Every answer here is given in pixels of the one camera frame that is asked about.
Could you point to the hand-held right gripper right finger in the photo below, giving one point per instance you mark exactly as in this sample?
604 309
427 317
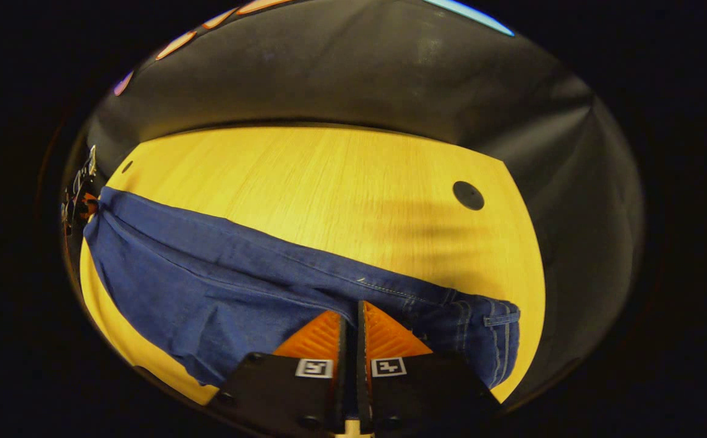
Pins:
426 389

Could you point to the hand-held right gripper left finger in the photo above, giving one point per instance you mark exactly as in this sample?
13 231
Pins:
280 389

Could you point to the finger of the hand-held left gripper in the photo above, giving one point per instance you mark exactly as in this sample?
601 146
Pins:
89 207

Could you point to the blue denim jeans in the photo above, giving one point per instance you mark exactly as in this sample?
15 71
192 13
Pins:
219 286

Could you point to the black backdrop cloth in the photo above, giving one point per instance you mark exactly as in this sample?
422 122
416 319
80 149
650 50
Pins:
353 73

